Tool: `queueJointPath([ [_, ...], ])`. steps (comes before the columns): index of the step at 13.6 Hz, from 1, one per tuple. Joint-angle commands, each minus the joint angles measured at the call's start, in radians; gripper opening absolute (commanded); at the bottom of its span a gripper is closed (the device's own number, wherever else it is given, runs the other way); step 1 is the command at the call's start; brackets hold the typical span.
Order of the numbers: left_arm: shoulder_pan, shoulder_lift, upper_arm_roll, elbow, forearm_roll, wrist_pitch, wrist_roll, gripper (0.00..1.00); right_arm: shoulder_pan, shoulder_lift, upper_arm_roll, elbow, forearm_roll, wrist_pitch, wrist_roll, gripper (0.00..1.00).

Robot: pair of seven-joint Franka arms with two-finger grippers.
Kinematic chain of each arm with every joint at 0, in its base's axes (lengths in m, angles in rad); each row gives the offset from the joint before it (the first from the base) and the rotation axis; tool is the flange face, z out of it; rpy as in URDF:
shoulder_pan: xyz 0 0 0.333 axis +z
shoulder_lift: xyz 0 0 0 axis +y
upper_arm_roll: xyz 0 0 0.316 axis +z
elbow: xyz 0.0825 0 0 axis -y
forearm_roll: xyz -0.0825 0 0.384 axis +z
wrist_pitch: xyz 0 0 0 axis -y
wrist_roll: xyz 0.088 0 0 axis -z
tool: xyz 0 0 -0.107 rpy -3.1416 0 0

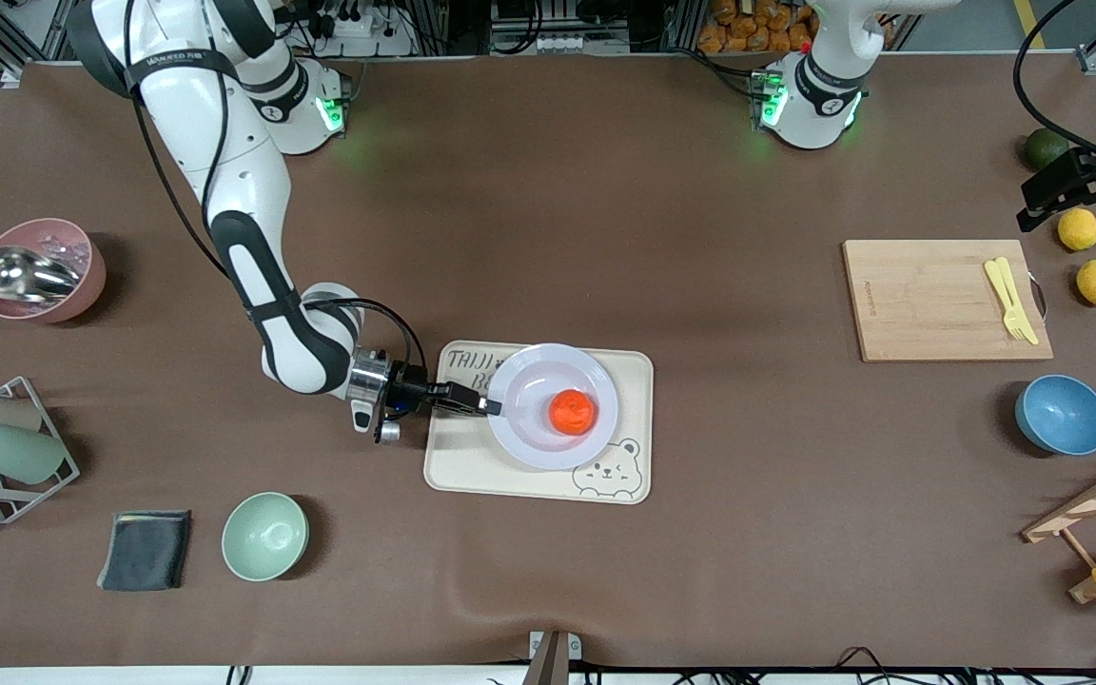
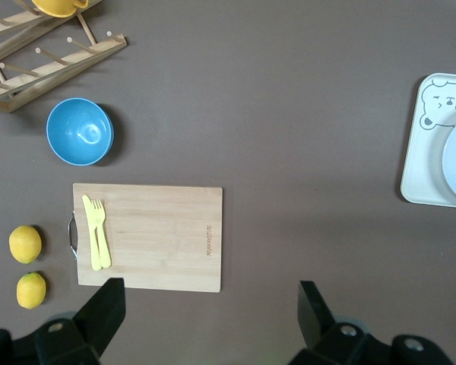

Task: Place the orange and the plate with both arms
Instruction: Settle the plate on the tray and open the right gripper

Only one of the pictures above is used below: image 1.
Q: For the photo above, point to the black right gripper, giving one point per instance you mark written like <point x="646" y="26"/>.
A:
<point x="412" y="389"/>

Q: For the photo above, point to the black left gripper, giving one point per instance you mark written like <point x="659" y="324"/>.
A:
<point x="1073" y="177"/>

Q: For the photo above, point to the pale round plate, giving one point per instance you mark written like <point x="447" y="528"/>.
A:
<point x="529" y="433"/>

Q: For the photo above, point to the orange fruit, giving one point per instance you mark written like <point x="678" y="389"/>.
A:
<point x="573" y="412"/>

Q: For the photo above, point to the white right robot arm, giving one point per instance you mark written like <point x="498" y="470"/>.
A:
<point x="244" y="209"/>

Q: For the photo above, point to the dark green lime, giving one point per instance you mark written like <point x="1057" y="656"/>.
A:
<point x="1043" y="146"/>

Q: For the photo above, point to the cream bear print tray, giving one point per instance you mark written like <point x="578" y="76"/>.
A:
<point x="458" y="466"/>

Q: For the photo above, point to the yellow plastic knife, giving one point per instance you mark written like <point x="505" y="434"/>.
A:
<point x="995" y="281"/>

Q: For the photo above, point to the yellow plastic fork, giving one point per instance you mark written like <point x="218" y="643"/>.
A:
<point x="1019" y="319"/>

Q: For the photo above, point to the wooden cutting board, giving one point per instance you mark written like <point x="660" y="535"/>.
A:
<point x="929" y="300"/>

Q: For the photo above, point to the blue bowl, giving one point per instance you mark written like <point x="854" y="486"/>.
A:
<point x="1063" y="415"/>

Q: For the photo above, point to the green bowl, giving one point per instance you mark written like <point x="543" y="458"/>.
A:
<point x="264" y="537"/>

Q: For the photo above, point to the wooden stand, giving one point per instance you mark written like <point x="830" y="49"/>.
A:
<point x="1095" y="499"/>

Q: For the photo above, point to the bag of orange buns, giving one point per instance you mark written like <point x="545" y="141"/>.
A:
<point x="757" y="27"/>

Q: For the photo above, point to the dark grey folded cloth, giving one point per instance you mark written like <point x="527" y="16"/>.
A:
<point x="144" y="550"/>

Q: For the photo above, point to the white power strip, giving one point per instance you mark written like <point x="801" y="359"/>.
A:
<point x="358" y="29"/>

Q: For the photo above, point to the pink bowl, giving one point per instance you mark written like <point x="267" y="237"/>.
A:
<point x="91" y="281"/>

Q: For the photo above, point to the green cup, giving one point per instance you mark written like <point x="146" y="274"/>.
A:
<point x="15" y="453"/>

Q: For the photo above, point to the metal scoop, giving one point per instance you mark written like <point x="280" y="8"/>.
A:
<point x="25" y="274"/>

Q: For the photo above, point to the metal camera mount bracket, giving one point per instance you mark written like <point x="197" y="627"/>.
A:
<point x="555" y="652"/>

